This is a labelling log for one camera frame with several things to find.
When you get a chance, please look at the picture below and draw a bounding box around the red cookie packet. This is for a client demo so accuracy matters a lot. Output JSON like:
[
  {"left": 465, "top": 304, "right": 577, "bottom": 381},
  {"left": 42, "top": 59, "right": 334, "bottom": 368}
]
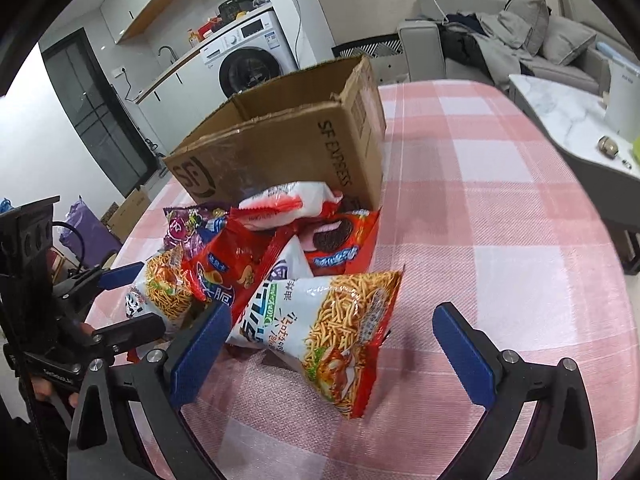
[{"left": 295, "top": 207, "right": 382, "bottom": 276}]

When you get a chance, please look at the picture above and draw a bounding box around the pink checked tablecloth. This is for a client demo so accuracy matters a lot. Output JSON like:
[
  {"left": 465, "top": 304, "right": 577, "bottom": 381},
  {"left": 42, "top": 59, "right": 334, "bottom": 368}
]
[{"left": 82, "top": 80, "right": 631, "bottom": 480}]

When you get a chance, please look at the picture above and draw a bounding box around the large noodle snack packet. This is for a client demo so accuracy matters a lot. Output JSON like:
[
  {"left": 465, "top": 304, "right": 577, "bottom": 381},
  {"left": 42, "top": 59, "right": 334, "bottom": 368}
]
[{"left": 225, "top": 270, "right": 405, "bottom": 420}]

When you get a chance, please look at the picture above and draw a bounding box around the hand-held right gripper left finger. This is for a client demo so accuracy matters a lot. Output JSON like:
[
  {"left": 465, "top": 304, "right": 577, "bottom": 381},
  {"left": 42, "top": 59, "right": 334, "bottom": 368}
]
[{"left": 67, "top": 302, "right": 236, "bottom": 480}]

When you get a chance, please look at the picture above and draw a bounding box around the dark glass door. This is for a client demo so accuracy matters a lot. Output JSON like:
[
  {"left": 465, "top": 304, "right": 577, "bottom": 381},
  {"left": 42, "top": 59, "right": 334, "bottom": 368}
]
[{"left": 42, "top": 27, "right": 161, "bottom": 201}]

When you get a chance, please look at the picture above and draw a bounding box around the grey appliance cable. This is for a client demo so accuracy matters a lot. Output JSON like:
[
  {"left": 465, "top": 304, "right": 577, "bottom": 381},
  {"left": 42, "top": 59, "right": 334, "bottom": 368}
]
[{"left": 292, "top": 0, "right": 307, "bottom": 68}]

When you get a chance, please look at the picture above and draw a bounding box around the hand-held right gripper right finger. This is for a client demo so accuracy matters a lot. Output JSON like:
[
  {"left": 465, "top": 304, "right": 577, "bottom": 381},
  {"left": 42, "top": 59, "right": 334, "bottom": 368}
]
[{"left": 432, "top": 302, "right": 598, "bottom": 480}]

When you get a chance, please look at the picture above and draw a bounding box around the person's left hand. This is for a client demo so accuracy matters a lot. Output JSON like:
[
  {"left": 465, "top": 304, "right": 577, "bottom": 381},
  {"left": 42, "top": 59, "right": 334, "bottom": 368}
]
[{"left": 30, "top": 376, "right": 81, "bottom": 411}]

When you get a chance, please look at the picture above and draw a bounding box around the white washing machine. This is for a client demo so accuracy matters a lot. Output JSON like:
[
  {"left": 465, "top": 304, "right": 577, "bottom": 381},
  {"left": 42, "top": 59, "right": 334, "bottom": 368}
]
[{"left": 200, "top": 7, "right": 299, "bottom": 98}]

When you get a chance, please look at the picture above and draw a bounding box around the grey sofa cushion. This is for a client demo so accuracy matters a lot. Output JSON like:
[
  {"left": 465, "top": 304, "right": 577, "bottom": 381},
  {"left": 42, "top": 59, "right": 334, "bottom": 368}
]
[
  {"left": 542, "top": 15, "right": 598, "bottom": 66},
  {"left": 505, "top": 0, "right": 551, "bottom": 56}
]

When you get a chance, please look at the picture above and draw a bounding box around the black patterned pet fence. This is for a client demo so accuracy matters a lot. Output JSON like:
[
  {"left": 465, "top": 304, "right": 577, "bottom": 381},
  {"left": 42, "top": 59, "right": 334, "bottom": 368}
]
[{"left": 331, "top": 30, "right": 405, "bottom": 58}]

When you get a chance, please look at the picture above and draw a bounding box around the purple snack packet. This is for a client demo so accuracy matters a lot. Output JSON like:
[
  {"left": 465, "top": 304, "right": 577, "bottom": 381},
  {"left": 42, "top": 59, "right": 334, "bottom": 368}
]
[{"left": 164, "top": 202, "right": 241, "bottom": 266}]

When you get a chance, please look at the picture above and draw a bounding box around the grey sofa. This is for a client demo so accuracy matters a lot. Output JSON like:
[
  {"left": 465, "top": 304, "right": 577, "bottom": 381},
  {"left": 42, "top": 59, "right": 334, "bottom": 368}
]
[{"left": 397, "top": 0, "right": 640, "bottom": 96}]

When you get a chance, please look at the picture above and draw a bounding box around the red chips packet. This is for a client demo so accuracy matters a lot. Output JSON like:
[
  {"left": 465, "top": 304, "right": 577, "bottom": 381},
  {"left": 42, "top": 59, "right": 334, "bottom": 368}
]
[{"left": 182, "top": 217, "right": 301, "bottom": 311}]

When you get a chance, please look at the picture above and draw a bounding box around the small noodle snack packet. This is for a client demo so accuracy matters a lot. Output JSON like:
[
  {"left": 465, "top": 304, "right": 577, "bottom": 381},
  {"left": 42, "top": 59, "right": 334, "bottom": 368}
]
[{"left": 125, "top": 245, "right": 201, "bottom": 336}]

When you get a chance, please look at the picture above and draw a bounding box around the marble coffee table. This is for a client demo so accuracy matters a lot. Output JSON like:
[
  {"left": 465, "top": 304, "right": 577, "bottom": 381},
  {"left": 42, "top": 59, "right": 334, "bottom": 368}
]
[{"left": 509, "top": 74, "right": 640, "bottom": 201}]

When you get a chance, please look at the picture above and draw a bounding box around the kitchen counter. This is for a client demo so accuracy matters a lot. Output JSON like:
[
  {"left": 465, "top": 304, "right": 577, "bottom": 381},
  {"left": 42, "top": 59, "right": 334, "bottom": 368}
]
[{"left": 135, "top": 5, "right": 273, "bottom": 106}]

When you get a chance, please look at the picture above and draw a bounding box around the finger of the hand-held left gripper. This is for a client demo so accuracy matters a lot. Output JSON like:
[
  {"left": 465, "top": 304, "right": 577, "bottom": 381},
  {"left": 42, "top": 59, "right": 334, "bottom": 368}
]
[
  {"left": 52, "top": 261, "right": 146, "bottom": 301},
  {"left": 90, "top": 311, "right": 167, "bottom": 356}
]

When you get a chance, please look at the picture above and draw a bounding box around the small cardboard box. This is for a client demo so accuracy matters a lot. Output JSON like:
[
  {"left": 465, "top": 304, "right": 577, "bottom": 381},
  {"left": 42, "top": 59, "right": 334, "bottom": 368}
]
[{"left": 105, "top": 185, "right": 153, "bottom": 243}]

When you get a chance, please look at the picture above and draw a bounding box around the white packet with purple logo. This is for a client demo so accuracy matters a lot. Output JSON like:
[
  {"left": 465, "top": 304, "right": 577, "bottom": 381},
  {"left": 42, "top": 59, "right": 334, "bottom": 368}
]
[{"left": 267, "top": 237, "right": 316, "bottom": 286}]

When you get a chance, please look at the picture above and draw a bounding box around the purple bag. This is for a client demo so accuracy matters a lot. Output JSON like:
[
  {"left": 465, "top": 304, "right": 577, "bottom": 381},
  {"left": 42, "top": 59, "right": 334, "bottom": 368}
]
[{"left": 59, "top": 200, "right": 121, "bottom": 268}]

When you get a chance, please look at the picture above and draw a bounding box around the white and red snack packet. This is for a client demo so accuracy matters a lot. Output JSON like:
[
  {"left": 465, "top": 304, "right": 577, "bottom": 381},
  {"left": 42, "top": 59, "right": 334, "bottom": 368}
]
[{"left": 237, "top": 181, "right": 346, "bottom": 231}]

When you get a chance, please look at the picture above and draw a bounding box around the person's left forearm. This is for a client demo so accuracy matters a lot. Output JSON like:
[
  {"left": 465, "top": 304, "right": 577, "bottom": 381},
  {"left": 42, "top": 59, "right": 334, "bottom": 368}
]
[{"left": 0, "top": 395, "right": 71, "bottom": 480}]

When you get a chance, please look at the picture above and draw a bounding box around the grey jacket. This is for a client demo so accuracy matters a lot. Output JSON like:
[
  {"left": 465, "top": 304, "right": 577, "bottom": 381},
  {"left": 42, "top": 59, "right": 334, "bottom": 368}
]
[{"left": 440, "top": 10, "right": 536, "bottom": 86}]

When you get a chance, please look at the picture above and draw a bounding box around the brown cardboard box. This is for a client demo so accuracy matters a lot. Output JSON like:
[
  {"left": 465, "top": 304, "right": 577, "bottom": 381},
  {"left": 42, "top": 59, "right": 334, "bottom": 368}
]
[{"left": 162, "top": 55, "right": 388, "bottom": 211}]

